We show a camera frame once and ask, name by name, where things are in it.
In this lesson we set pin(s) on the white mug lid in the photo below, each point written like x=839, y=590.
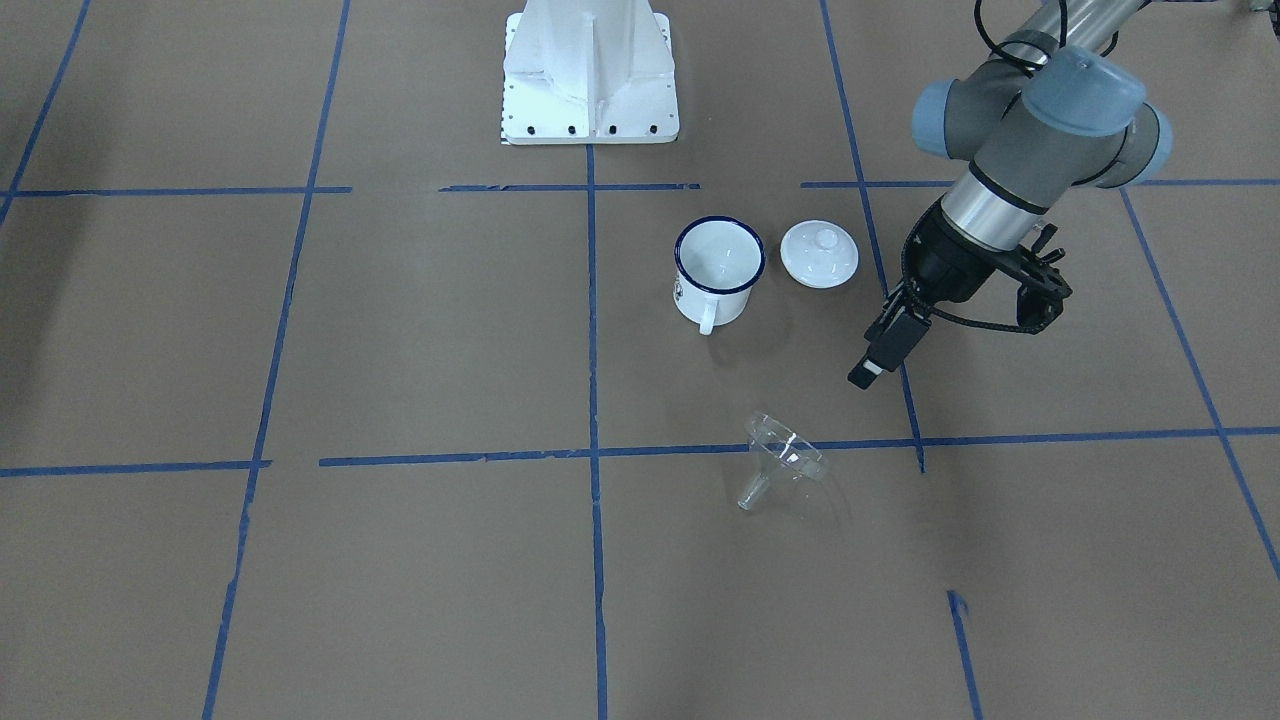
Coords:
x=819, y=254

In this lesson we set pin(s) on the brown paper table cover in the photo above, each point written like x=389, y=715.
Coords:
x=319, y=402

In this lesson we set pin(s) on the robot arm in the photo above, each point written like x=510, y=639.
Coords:
x=1047, y=111

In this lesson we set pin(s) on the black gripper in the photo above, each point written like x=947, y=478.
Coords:
x=950, y=264

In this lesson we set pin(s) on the white camera stand base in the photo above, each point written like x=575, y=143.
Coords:
x=588, y=72

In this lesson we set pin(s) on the white enamel mug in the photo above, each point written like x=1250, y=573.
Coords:
x=718, y=261

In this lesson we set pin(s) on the clear glass funnel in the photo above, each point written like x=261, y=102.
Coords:
x=781, y=455

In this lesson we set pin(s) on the black camera mount wrist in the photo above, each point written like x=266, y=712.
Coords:
x=1042, y=293

